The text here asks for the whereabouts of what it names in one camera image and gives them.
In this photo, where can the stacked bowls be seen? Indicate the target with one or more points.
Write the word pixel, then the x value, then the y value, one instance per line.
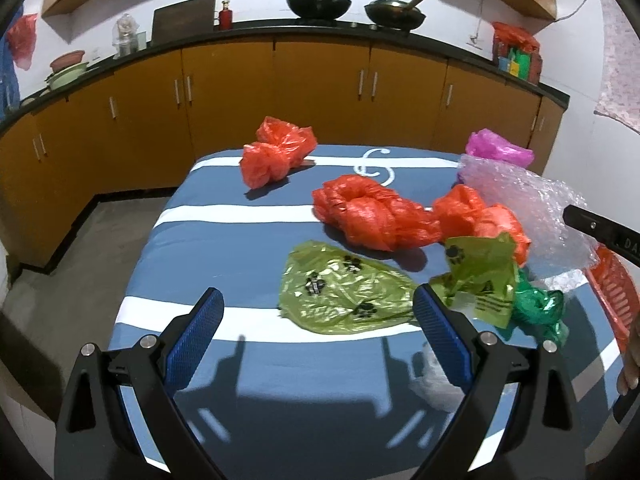
pixel 66 69

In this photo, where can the dark green plastic bag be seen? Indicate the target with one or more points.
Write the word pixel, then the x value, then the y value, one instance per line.
pixel 537 313

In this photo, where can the bubble wrap sheet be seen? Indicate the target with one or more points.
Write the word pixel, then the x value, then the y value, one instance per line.
pixel 538 203

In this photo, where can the jar in plastic bag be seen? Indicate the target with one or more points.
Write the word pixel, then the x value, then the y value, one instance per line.
pixel 127 37

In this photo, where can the clear crumpled plastic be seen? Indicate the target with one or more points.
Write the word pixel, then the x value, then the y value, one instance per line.
pixel 434 387

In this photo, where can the blue white striped tablecloth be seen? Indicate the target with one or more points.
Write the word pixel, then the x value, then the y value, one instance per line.
pixel 318 368

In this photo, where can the red plastic basket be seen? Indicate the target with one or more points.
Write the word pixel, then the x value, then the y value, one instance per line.
pixel 616 293

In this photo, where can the dark cutting board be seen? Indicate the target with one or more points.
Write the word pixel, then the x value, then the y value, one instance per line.
pixel 188 18

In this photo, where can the wall power socket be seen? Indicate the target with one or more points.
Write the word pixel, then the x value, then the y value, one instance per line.
pixel 476 43

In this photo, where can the hanging red bag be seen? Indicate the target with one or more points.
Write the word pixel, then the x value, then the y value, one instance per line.
pixel 22 38

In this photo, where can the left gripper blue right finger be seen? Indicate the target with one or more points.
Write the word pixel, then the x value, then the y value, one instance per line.
pixel 453 354

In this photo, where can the red bottle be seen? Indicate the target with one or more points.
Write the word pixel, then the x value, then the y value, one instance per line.
pixel 225 16

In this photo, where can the small red plastic bag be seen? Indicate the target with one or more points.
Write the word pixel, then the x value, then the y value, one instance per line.
pixel 462 212

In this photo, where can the magenta plastic bag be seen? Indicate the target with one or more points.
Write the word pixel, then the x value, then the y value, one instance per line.
pixel 490 145

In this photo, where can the lime green printed bag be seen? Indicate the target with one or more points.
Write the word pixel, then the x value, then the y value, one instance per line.
pixel 482 278

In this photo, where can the black wok left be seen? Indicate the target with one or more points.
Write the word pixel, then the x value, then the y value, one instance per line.
pixel 319 10

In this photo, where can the black wok with lid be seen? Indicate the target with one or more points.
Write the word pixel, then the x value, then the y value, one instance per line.
pixel 395 14

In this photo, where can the pink floral curtain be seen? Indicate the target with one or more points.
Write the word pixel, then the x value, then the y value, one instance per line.
pixel 619 93

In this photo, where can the wooden lower cabinets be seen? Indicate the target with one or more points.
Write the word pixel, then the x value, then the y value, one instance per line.
pixel 135 127

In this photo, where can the person hand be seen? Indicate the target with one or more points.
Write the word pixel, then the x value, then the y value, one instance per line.
pixel 629 376

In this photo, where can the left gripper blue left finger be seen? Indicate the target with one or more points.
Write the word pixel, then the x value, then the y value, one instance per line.
pixel 187 337

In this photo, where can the red bag box stack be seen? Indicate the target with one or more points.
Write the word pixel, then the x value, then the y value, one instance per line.
pixel 516 52

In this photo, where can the lime green paw bag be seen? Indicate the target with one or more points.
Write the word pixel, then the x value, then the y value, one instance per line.
pixel 328 291

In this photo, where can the knotted red plastic bag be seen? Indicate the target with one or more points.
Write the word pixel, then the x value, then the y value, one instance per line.
pixel 279 148

